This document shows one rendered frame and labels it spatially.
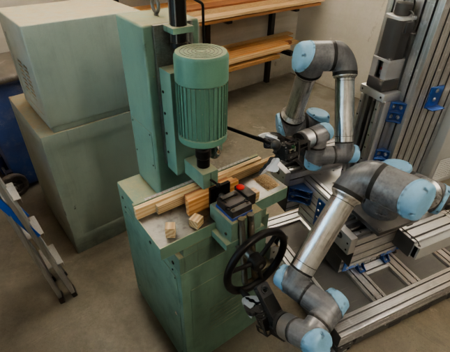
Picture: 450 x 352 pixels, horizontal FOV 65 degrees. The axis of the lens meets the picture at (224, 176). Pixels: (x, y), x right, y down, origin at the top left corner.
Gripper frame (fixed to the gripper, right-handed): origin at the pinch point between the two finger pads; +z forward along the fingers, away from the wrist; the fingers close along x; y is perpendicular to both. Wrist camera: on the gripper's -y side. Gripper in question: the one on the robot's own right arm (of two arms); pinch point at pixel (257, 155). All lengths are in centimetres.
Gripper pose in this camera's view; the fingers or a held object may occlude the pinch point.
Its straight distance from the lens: 127.6
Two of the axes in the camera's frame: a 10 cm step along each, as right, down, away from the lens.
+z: -8.1, 3.3, -4.9
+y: 5.8, 3.5, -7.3
